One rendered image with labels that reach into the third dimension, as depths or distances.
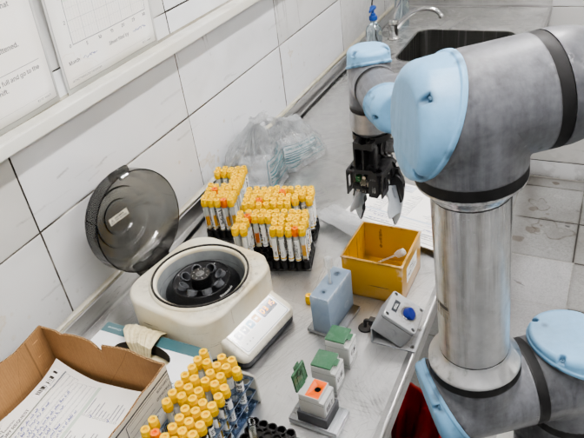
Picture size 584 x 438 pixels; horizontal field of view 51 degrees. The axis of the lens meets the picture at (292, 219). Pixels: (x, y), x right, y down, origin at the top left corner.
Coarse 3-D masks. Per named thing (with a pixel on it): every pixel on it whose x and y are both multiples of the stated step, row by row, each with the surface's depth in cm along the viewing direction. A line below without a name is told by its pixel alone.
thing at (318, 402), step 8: (304, 384) 103; (312, 384) 103; (320, 384) 103; (304, 392) 102; (312, 392) 101; (320, 392) 101; (328, 392) 102; (304, 400) 102; (312, 400) 101; (320, 400) 101; (328, 400) 102; (304, 408) 103; (312, 408) 102; (320, 408) 101; (328, 408) 103; (320, 416) 102
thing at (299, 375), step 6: (294, 366) 101; (300, 366) 102; (294, 372) 101; (300, 372) 102; (306, 372) 104; (294, 378) 101; (300, 378) 102; (306, 378) 104; (294, 384) 101; (300, 384) 102
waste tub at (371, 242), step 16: (368, 224) 136; (384, 224) 134; (352, 240) 131; (368, 240) 138; (384, 240) 136; (400, 240) 134; (416, 240) 129; (352, 256) 133; (368, 256) 141; (384, 256) 139; (416, 256) 132; (352, 272) 128; (368, 272) 126; (384, 272) 124; (400, 272) 123; (416, 272) 134; (352, 288) 131; (368, 288) 129; (384, 288) 127; (400, 288) 125
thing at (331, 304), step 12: (324, 276) 122; (336, 276) 122; (348, 276) 123; (324, 288) 119; (336, 288) 119; (348, 288) 124; (312, 300) 118; (324, 300) 116; (336, 300) 120; (348, 300) 125; (312, 312) 120; (324, 312) 118; (336, 312) 121; (348, 312) 126; (312, 324) 124; (324, 324) 120; (336, 324) 122; (348, 324) 124
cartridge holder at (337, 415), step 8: (336, 400) 105; (296, 408) 107; (336, 408) 105; (344, 408) 106; (296, 416) 106; (304, 416) 104; (312, 416) 102; (328, 416) 102; (336, 416) 105; (344, 416) 104; (304, 424) 104; (312, 424) 104; (320, 424) 103; (328, 424) 103; (336, 424) 103; (320, 432) 104; (328, 432) 102; (336, 432) 102
